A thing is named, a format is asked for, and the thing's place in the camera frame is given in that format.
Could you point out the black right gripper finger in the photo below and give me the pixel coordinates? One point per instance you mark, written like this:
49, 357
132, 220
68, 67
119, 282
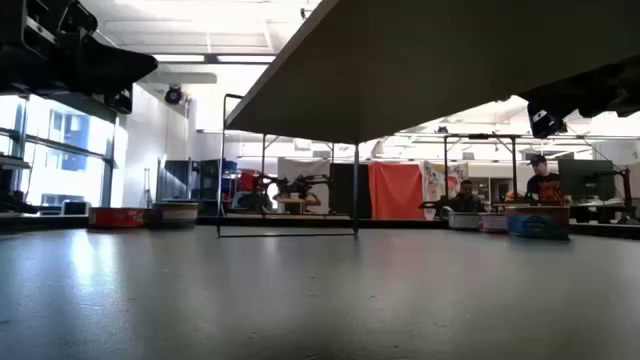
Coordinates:
547, 127
570, 95

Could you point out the green label seafood can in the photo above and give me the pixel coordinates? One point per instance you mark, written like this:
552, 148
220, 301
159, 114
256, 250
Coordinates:
464, 221

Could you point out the colourful patterned cloth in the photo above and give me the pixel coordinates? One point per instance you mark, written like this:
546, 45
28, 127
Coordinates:
432, 185

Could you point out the grey blue curtain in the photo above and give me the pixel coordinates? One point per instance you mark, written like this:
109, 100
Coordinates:
175, 180

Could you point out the black background robot arm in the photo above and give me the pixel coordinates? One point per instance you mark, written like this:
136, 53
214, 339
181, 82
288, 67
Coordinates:
305, 186
274, 182

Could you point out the person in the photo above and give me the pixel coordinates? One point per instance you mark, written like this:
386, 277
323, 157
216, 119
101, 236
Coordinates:
466, 200
545, 187

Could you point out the dark cabinet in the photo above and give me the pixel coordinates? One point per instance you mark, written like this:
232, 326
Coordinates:
210, 180

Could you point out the red label seafood can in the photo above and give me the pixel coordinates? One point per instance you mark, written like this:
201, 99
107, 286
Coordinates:
116, 218
493, 223

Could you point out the red background object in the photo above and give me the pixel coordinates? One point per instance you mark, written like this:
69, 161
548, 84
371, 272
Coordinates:
247, 182

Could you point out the small wooden table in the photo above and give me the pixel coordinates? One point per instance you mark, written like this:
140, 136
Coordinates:
297, 202

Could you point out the large window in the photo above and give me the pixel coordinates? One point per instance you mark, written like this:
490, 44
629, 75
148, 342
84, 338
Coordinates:
65, 175

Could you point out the white cloth sheet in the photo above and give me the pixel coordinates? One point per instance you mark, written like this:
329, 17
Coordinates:
310, 167

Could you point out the black computer monitor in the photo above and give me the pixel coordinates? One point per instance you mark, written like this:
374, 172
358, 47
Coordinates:
585, 180

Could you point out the orange cloth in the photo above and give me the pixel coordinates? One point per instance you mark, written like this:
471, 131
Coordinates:
395, 190

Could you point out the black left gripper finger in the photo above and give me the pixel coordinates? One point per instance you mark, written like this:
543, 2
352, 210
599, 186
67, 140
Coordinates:
110, 67

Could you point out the black metal frame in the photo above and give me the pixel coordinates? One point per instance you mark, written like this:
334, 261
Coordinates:
514, 165

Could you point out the wooden shelf with black legs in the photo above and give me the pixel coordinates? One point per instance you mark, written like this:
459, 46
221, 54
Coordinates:
425, 65

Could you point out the round black ceiling speaker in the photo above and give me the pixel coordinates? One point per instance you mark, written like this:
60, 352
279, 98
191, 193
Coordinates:
173, 95

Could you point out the black panel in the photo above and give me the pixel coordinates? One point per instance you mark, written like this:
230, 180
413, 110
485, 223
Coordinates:
345, 190

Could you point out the blue label seafood can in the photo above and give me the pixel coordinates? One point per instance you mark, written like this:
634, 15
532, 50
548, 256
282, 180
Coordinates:
537, 224
175, 215

